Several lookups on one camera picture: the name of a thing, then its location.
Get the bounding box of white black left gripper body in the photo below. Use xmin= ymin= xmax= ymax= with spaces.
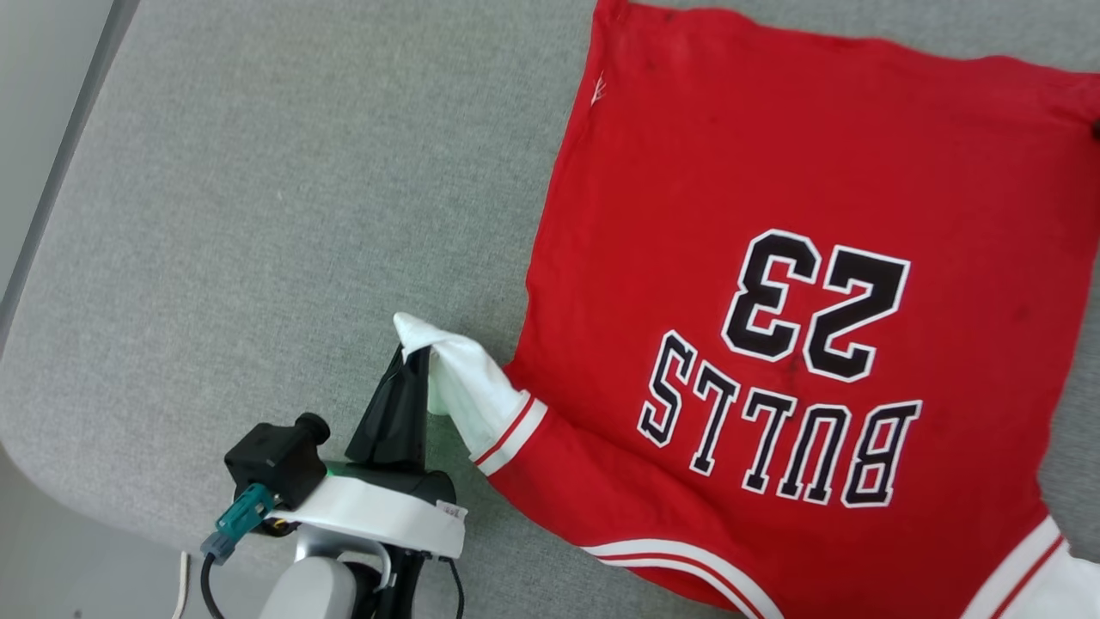
xmin=268 ymin=461 xmax=468 ymax=560

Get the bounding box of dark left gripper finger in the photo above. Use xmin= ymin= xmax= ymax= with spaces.
xmin=345 ymin=344 xmax=413 ymax=468
xmin=404 ymin=346 xmax=431 ymax=473

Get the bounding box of red white basketball jersey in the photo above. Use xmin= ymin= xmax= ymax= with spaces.
xmin=392 ymin=0 xmax=1100 ymax=619

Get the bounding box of thin black cable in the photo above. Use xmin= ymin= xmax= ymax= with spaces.
xmin=443 ymin=557 xmax=467 ymax=619

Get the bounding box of teal plug left camera cable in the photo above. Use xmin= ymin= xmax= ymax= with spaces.
xmin=199 ymin=482 xmax=278 ymax=619

